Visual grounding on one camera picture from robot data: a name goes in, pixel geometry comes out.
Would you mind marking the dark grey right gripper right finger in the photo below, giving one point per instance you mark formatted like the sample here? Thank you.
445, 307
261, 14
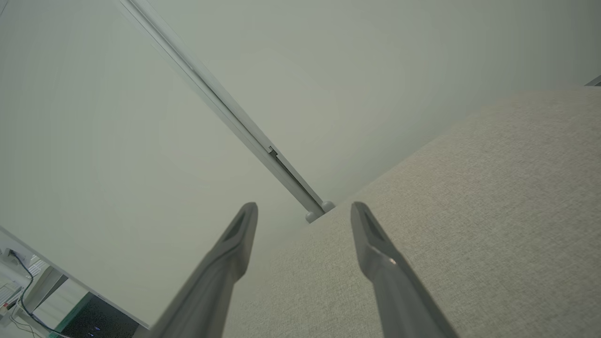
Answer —
399, 300

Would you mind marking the grey metal partition post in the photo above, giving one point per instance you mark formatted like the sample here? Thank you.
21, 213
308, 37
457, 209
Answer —
244, 126

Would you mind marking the grey fabric sofa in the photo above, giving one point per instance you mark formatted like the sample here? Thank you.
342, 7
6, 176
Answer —
493, 211

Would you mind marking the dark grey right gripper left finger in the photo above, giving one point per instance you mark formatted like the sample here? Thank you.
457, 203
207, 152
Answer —
211, 291

